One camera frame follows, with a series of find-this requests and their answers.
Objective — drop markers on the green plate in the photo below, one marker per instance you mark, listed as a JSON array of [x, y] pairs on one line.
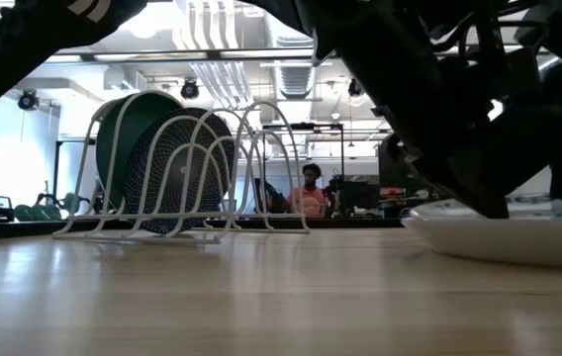
[[132, 128]]

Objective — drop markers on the black metal frame stand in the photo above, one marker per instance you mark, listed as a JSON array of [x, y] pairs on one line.
[[343, 163], [57, 178]]

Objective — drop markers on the small black desk robot arm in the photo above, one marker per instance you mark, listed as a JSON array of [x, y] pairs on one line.
[[360, 195]]

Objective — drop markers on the person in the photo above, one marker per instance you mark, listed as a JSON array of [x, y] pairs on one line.
[[308, 198]]

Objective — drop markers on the black metal rig frame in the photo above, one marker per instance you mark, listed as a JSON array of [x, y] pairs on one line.
[[14, 230]]

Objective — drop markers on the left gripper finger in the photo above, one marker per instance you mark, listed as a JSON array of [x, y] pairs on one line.
[[459, 168]]

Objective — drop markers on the black ceiling-hung reel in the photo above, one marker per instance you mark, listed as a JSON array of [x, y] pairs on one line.
[[28, 100], [355, 88], [190, 90]]

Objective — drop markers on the plain white plate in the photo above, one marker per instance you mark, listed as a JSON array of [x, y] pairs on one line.
[[508, 242]]

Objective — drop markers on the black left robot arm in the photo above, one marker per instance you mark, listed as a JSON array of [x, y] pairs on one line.
[[24, 44]]

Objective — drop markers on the silver ribbed ventilation duct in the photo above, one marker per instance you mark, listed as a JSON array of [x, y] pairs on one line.
[[296, 74]]

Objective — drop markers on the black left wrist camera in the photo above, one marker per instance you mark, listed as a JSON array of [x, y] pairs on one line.
[[521, 74]]

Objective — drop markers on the green round bag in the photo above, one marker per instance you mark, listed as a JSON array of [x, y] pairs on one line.
[[33, 212]]

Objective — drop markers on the blue net-patterned plate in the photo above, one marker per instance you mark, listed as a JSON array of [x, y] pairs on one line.
[[177, 178]]

